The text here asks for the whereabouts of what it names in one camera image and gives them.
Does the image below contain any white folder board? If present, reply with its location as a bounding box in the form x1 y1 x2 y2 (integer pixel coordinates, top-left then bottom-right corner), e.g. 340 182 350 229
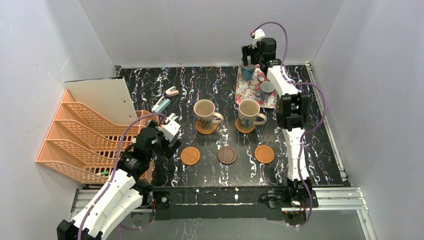
64 77 138 126

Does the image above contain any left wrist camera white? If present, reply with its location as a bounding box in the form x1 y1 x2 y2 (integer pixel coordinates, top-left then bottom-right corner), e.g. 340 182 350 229
159 120 180 142

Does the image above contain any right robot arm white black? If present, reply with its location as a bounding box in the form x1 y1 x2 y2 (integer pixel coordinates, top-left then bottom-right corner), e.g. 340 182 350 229
241 36 312 202

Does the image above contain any small grey heart mug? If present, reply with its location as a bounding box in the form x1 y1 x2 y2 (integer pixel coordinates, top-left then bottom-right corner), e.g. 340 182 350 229
254 81 275 101

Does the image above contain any tall beige mug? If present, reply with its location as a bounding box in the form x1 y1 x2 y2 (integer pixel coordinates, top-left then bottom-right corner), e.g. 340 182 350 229
237 99 268 132

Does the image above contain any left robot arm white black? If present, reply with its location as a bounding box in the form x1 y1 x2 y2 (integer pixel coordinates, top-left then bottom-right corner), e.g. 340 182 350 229
56 117 181 240

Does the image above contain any pink mini stapler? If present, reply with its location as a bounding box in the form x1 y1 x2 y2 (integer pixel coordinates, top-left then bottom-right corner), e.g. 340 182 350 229
165 86 180 97

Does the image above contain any floral tray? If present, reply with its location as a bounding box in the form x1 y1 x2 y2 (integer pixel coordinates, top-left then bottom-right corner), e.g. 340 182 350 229
235 65 278 109

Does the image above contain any purple cable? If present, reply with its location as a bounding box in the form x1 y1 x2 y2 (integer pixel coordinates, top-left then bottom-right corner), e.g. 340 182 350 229
251 21 329 229
76 113 167 240

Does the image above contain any blue mug white inside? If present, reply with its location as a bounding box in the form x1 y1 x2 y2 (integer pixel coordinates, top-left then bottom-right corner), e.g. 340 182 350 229
240 63 257 81

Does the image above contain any pink floral mug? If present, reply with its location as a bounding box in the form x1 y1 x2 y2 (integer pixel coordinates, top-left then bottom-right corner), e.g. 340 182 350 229
256 72 270 84

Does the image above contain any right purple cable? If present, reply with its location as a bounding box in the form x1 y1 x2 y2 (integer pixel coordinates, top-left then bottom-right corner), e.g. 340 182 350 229
251 21 329 229

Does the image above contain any light wooden coaster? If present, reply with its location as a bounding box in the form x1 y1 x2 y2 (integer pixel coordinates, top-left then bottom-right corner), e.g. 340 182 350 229
254 145 275 164
180 146 201 166

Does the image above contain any woven rattan coaster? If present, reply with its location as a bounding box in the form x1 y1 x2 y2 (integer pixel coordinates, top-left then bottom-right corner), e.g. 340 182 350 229
195 120 218 135
235 118 256 134

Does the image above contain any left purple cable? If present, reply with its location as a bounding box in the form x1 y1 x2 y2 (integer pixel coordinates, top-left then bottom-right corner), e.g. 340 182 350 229
76 113 167 240

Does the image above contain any dark walnut wooden coaster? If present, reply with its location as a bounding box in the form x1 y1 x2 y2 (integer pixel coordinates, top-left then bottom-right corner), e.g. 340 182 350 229
217 146 238 165

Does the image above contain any orange mesh file rack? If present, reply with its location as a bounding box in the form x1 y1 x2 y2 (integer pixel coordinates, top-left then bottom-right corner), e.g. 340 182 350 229
35 90 127 185

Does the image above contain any blue white stapler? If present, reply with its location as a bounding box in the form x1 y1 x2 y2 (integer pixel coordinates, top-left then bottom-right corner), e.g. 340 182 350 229
151 96 171 114

